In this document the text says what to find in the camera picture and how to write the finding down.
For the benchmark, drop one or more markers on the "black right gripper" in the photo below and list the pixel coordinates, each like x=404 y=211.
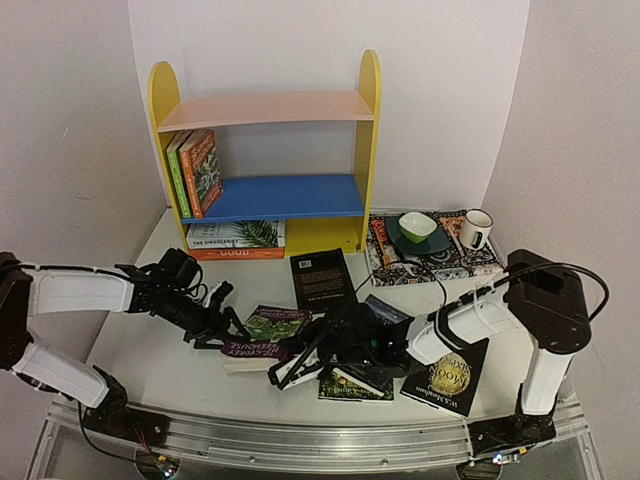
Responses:
x=335 y=351

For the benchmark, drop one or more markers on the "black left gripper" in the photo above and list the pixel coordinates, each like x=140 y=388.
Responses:
x=211 y=329

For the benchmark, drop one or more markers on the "purple Treehouse book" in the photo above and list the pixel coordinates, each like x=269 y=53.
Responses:
x=267 y=326

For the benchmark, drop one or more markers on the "large orange Good Morning book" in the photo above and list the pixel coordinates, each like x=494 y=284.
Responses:
x=224 y=254

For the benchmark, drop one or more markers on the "white Singularity palm book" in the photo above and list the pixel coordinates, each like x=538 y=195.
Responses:
x=239 y=234

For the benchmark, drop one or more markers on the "orange cartoon paperback book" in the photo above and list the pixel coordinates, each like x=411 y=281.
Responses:
x=200 y=166

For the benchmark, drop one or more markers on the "green cartoon paperback book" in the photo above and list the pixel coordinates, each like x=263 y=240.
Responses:
x=175 y=166

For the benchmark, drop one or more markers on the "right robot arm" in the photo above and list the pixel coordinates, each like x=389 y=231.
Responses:
x=542 y=297

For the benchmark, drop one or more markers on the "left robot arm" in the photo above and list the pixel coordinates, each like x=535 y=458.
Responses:
x=171 y=289

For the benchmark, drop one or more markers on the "dark green forest book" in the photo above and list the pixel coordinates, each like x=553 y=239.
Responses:
x=337 y=388

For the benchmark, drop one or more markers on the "black paperback barcode book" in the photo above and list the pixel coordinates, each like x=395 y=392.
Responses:
x=321 y=281

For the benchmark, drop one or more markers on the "Nineteen Eighty-Four book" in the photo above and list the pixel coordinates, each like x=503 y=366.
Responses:
x=367 y=347

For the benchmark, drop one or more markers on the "patterned cloth mat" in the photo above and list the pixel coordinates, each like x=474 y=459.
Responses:
x=392 y=268

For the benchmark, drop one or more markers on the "yellow pink blue bookshelf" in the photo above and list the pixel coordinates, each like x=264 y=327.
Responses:
x=305 y=156

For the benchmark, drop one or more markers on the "black Moon and Sixpence book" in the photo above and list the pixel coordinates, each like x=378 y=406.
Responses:
x=451 y=383

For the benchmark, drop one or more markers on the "green white bowl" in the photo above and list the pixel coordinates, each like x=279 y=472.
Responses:
x=416 y=227

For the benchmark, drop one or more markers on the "white mug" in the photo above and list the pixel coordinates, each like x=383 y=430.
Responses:
x=475 y=229

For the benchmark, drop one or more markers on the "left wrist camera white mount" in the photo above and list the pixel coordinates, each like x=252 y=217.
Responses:
x=215 y=296

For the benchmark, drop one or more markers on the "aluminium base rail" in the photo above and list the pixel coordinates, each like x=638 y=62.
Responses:
x=322 y=436

